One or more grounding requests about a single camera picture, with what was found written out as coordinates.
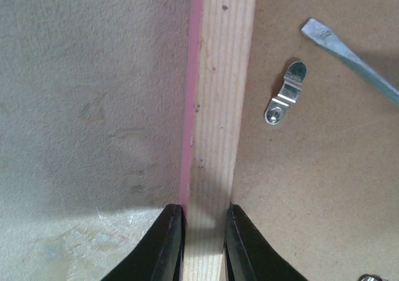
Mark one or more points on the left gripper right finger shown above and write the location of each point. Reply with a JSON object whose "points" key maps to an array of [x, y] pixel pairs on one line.
{"points": [[248, 255]]}

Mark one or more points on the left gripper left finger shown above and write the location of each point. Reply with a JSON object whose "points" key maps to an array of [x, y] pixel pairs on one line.
{"points": [[159, 254]]}

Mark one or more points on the yellow handled screwdriver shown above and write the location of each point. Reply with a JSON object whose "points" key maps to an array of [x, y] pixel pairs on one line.
{"points": [[327, 39]]}

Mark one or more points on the pink wooden picture frame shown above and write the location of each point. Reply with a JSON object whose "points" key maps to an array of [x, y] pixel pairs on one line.
{"points": [[218, 54]]}

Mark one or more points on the brown frame backing board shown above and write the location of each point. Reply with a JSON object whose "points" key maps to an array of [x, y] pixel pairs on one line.
{"points": [[322, 185]]}

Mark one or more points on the metal frame retaining clip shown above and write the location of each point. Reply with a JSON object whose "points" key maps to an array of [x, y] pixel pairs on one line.
{"points": [[287, 95], [371, 277]]}

